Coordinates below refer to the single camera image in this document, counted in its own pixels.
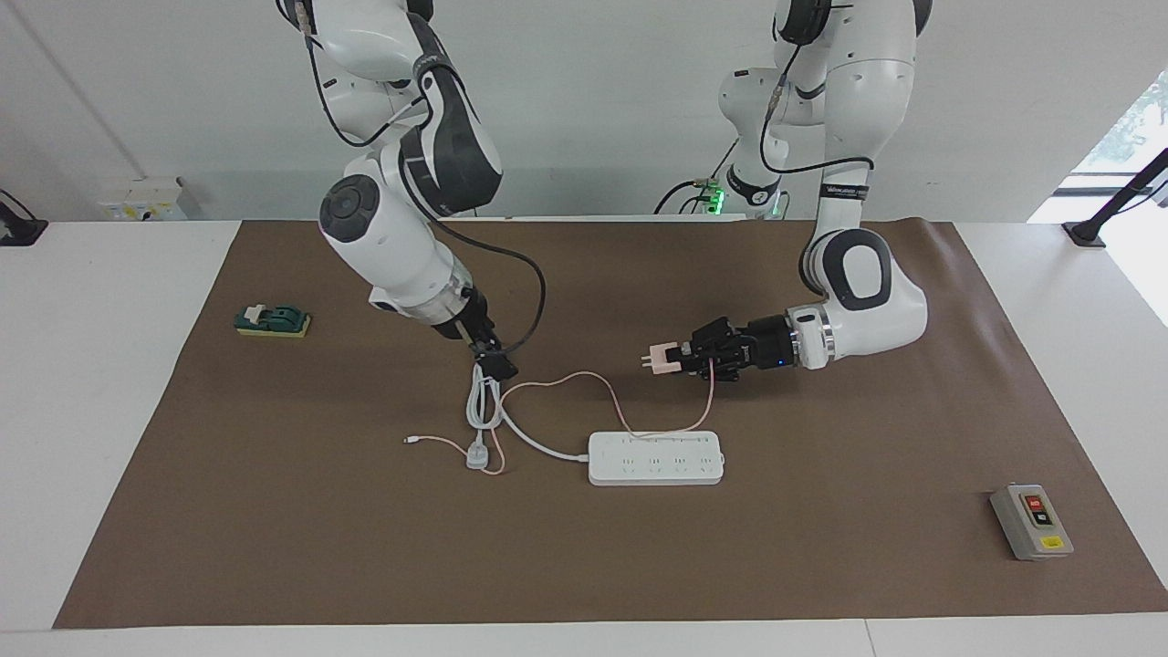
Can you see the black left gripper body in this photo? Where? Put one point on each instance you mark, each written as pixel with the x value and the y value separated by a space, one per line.
pixel 757 347

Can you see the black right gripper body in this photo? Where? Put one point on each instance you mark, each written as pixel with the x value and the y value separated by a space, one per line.
pixel 470 324

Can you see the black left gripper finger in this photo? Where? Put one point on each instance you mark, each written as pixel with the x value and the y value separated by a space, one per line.
pixel 698 362
pixel 710 336

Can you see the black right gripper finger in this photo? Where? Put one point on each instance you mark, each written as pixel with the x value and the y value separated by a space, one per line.
pixel 499 370
pixel 489 352

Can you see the pink charger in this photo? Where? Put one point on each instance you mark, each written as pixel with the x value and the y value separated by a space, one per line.
pixel 664 358

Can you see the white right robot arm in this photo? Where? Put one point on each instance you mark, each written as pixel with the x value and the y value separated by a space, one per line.
pixel 392 246

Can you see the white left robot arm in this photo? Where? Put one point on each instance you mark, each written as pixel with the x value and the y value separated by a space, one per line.
pixel 867 91

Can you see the white power strip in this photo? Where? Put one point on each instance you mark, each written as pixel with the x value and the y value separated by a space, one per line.
pixel 657 459

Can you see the brown table mat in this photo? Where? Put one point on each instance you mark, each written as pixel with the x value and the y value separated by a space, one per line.
pixel 639 547

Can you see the green knife switch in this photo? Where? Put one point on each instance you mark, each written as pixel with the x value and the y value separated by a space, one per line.
pixel 274 321

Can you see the grey on-off switch box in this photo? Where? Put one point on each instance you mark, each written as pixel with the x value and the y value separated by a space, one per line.
pixel 1031 522

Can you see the white wall outlet box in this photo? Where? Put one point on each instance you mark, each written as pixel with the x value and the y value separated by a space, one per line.
pixel 141 201

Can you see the black clamp mount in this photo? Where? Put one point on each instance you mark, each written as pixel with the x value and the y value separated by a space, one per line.
pixel 18 228

